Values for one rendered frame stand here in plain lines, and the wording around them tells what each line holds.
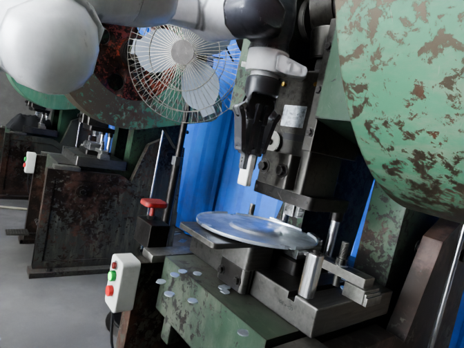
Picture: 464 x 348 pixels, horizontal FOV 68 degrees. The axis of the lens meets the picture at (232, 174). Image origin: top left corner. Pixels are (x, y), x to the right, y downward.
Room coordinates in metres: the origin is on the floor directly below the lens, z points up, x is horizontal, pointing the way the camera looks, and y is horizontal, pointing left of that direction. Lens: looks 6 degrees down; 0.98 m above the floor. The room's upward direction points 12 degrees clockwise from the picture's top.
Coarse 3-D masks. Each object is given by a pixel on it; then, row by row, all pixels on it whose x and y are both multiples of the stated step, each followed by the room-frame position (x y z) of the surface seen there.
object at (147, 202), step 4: (144, 200) 0.97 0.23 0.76; (148, 200) 0.98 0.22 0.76; (152, 200) 0.99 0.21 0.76; (156, 200) 1.00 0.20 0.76; (160, 200) 1.01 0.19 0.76; (144, 204) 0.96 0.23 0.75; (148, 204) 0.96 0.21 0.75; (152, 204) 0.96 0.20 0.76; (156, 204) 0.97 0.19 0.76; (160, 204) 0.98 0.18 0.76; (164, 204) 0.98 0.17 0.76; (152, 208) 0.99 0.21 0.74; (156, 208) 0.97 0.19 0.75; (160, 208) 0.98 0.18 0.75; (164, 208) 0.99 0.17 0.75; (152, 212) 0.99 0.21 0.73
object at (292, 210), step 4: (288, 204) 0.88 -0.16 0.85; (284, 208) 0.89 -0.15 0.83; (288, 208) 0.87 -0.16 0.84; (292, 208) 0.86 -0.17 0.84; (296, 208) 0.86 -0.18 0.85; (300, 208) 0.86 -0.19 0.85; (284, 212) 0.88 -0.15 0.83; (288, 212) 0.87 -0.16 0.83; (292, 212) 0.86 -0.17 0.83; (296, 212) 0.86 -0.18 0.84; (300, 212) 0.86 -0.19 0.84; (292, 216) 0.86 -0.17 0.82; (296, 216) 0.86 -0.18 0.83; (300, 216) 0.87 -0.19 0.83
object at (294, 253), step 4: (320, 240) 0.85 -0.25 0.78; (320, 244) 0.85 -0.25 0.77; (312, 248) 0.83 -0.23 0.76; (316, 248) 0.84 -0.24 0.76; (320, 248) 0.85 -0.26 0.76; (284, 252) 0.83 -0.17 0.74; (288, 252) 0.82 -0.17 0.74; (292, 252) 0.81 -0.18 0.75; (296, 252) 0.80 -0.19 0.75; (292, 256) 0.81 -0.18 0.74; (296, 256) 0.80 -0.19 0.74; (300, 256) 0.81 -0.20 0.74; (304, 256) 0.82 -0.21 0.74
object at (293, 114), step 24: (312, 72) 0.81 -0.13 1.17; (288, 96) 0.86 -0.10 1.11; (312, 96) 0.80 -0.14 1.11; (288, 120) 0.84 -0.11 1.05; (288, 144) 0.83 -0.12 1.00; (264, 168) 0.83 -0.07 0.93; (288, 168) 0.78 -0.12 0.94; (312, 168) 0.79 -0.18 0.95; (336, 168) 0.85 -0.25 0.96; (312, 192) 0.80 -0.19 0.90
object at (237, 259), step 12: (192, 228) 0.72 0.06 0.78; (204, 228) 0.74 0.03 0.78; (204, 240) 0.67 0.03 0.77; (216, 240) 0.67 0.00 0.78; (228, 240) 0.68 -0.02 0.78; (228, 252) 0.79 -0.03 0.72; (240, 252) 0.76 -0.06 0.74; (252, 252) 0.74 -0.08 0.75; (264, 252) 0.76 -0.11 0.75; (228, 264) 0.78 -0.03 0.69; (240, 264) 0.75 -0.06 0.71; (252, 264) 0.74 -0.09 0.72; (264, 264) 0.77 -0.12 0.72; (228, 276) 0.78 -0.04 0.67; (240, 276) 0.74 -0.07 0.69; (252, 276) 0.75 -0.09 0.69; (240, 288) 0.74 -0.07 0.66
